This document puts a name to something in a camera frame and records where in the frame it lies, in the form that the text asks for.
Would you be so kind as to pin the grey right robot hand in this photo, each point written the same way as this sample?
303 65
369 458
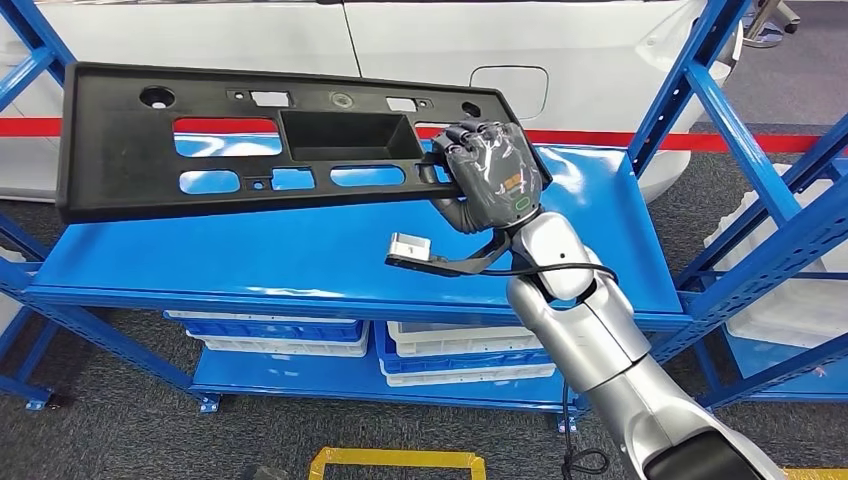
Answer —
497 179

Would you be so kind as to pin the black plastic panel part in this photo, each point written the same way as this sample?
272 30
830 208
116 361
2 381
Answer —
119 166

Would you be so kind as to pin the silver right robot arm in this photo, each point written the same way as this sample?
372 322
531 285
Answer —
596 331

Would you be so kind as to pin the blue metal shelf rack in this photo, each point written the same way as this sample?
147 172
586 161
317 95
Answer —
298 252

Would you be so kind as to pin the blue shelf rack on casters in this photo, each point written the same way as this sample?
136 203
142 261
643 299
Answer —
782 387
26 391

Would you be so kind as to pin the red barrier belt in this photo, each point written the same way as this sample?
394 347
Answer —
596 139

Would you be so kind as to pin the white car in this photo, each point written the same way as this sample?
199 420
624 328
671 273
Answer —
464 40

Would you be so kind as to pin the blue plastic crate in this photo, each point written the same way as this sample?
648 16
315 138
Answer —
272 331
464 364

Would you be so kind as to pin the yellow floor tape square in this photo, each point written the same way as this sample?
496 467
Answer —
397 457
821 474

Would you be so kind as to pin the silver metal stand base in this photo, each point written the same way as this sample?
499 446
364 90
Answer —
762 23

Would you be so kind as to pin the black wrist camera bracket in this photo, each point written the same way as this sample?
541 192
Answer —
457 266

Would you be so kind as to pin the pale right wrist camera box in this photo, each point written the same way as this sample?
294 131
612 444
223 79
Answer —
409 246

